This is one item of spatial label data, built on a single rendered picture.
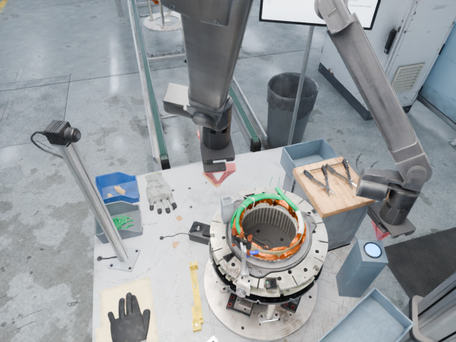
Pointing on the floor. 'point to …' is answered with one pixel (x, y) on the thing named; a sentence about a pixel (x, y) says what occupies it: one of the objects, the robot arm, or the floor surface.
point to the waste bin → (283, 127)
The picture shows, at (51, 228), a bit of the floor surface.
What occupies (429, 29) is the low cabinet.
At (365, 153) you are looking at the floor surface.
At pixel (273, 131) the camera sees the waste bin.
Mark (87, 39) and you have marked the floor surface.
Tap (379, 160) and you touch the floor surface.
